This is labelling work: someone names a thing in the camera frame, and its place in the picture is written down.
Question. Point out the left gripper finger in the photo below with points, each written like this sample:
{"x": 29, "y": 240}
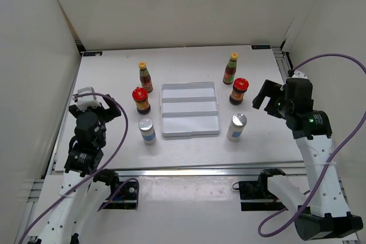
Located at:
{"x": 112, "y": 111}
{"x": 74, "y": 111}

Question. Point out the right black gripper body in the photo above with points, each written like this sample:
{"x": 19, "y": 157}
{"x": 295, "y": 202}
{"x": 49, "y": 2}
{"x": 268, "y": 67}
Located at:
{"x": 285, "y": 107}

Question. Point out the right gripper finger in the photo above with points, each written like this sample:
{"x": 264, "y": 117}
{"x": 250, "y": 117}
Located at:
{"x": 274, "y": 106}
{"x": 269, "y": 89}

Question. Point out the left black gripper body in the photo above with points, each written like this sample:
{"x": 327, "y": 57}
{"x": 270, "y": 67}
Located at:
{"x": 103, "y": 117}

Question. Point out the red-lid sauce jar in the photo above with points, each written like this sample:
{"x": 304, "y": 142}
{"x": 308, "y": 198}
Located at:
{"x": 240, "y": 86}
{"x": 140, "y": 97}

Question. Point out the silver-lid white shaker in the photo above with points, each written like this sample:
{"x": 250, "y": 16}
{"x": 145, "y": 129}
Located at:
{"x": 147, "y": 130}
{"x": 236, "y": 126}

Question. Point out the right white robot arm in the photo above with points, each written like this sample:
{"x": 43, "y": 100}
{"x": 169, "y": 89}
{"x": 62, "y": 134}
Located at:
{"x": 324, "y": 212}

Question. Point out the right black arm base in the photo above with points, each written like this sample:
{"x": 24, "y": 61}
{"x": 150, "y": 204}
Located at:
{"x": 253, "y": 199}

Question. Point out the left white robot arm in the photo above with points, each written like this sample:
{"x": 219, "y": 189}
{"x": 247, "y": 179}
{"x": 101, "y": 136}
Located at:
{"x": 82, "y": 164}

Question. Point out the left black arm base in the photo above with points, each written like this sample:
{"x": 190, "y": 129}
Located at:
{"x": 124, "y": 195}

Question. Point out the right tall yellow-cap sauce bottle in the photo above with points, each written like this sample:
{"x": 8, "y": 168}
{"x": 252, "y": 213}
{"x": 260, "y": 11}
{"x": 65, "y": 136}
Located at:
{"x": 230, "y": 69}

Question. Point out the tall yellow-cap sauce bottle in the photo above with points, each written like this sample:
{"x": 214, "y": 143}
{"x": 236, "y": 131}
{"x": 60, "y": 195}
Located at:
{"x": 145, "y": 77}
{"x": 230, "y": 69}

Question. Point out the right black corner label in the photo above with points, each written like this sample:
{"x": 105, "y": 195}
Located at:
{"x": 260, "y": 47}

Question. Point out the black corner label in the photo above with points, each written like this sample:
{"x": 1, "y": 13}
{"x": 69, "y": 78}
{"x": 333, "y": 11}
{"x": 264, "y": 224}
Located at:
{"x": 92, "y": 53}
{"x": 260, "y": 47}

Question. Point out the left tall yellow-cap sauce bottle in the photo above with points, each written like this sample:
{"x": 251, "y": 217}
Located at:
{"x": 145, "y": 77}

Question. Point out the left black corner label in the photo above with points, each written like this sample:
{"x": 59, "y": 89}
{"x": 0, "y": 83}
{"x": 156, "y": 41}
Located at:
{"x": 92, "y": 53}

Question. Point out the white divided organizer tray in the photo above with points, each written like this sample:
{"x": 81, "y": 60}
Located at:
{"x": 189, "y": 109}

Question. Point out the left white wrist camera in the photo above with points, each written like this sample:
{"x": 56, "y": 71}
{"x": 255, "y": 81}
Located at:
{"x": 82, "y": 103}

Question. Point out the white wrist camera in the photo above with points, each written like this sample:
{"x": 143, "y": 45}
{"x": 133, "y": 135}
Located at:
{"x": 82, "y": 103}
{"x": 299, "y": 74}

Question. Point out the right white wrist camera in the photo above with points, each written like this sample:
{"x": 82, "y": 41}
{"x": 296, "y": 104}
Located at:
{"x": 299, "y": 74}

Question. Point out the aluminium front rail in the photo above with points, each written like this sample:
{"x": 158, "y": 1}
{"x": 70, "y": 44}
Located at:
{"x": 292, "y": 168}

